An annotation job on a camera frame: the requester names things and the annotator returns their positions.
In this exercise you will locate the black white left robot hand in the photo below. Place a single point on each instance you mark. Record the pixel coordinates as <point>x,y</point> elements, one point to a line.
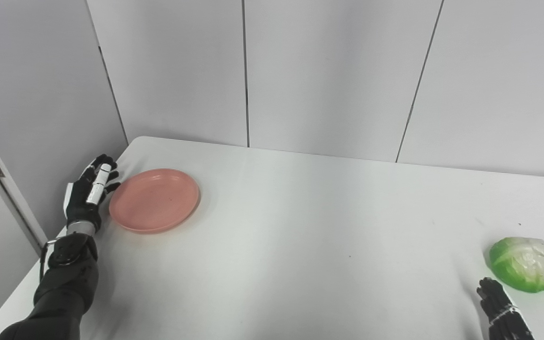
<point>83,200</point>

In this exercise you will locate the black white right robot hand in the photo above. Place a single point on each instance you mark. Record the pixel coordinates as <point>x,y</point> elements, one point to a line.
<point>503,316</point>

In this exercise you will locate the green white cabbage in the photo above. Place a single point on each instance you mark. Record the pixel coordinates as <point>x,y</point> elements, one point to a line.
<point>524,264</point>

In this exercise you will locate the pink round plate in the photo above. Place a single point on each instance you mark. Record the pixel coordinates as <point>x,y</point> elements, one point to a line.
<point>154,200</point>

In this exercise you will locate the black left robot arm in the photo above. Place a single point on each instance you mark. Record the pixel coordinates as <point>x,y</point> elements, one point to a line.
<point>62,288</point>

